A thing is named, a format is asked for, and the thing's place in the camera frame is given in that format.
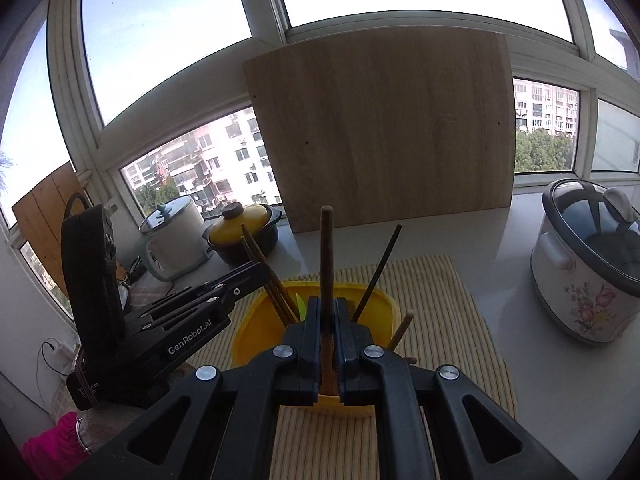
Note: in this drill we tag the brown wooden panel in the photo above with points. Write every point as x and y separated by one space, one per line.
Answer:
45 210

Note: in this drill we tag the black chopstick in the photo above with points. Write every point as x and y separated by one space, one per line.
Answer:
380 270

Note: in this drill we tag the mint green electric cooker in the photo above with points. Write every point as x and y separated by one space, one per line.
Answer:
175 245

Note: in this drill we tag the black clay pot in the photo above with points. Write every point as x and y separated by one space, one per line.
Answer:
265 245

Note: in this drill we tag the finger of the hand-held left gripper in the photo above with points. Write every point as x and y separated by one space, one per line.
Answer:
240 277

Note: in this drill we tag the yellow plastic cup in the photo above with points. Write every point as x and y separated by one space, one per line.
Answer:
255 330

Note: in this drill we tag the light wooden board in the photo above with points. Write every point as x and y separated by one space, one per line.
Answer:
380 130

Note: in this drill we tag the yellow pot lid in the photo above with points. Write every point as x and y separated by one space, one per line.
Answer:
240 230

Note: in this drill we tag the brown wooden chopstick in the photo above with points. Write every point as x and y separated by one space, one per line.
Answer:
286 302
327 260
402 330
276 305

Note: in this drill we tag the floral white slow cooker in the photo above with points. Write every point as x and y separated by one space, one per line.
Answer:
575 280

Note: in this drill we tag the person's left forearm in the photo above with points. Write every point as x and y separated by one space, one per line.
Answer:
115 422

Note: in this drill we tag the green plastic spoon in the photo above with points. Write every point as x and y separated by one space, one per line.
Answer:
301 307

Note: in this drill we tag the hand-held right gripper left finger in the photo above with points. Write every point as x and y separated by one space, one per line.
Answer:
312 350

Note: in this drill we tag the striped cloth mat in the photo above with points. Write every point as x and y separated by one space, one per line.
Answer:
450 320

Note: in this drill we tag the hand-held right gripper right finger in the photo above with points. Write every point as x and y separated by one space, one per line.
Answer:
342 350

